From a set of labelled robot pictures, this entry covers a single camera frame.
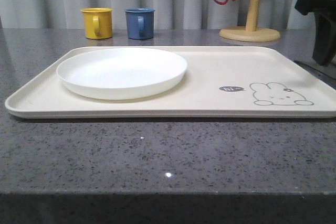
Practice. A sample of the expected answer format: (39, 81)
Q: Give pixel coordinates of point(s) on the yellow enamel mug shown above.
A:
(97, 22)

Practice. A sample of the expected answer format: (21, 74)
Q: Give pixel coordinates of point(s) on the cream rabbit serving tray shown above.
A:
(221, 81)

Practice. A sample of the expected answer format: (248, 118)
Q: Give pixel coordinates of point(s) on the wooden mug tree stand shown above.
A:
(250, 32)

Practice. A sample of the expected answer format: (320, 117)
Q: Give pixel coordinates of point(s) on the blue enamel mug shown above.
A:
(140, 23)

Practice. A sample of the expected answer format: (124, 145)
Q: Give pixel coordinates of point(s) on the silver metal fork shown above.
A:
(327, 71)

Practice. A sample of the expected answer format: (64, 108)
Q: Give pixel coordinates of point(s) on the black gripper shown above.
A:
(324, 46)

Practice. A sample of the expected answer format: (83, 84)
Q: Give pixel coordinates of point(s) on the white round plate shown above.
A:
(122, 73)

